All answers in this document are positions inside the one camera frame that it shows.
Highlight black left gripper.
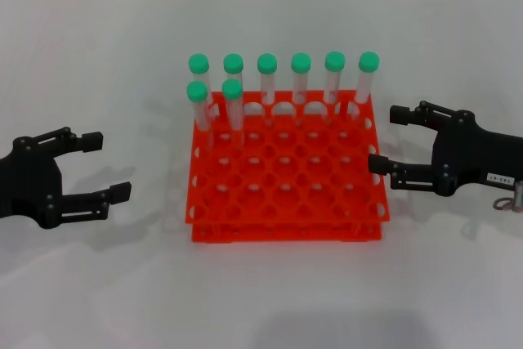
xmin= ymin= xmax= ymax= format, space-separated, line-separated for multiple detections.
xmin=0 ymin=126 xmax=133 ymax=231

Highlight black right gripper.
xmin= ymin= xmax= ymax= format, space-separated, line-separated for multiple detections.
xmin=367 ymin=99 xmax=523 ymax=197

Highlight clear green-capped test tube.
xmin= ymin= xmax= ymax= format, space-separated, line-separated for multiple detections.
xmin=187 ymin=53 xmax=216 ymax=121
xmin=186 ymin=81 xmax=215 ymax=150
xmin=222 ymin=53 xmax=246 ymax=92
xmin=324 ymin=51 xmax=347 ymax=123
xmin=290 ymin=52 xmax=313 ymax=125
xmin=221 ymin=78 xmax=245 ymax=150
xmin=256 ymin=52 xmax=279 ymax=126
xmin=351 ymin=51 xmax=381 ymax=121

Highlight orange test tube rack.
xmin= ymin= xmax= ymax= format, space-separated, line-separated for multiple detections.
xmin=184 ymin=89 xmax=396 ymax=245

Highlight right arm cable with plugs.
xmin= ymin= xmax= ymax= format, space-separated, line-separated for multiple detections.
xmin=493 ymin=180 xmax=523 ymax=214

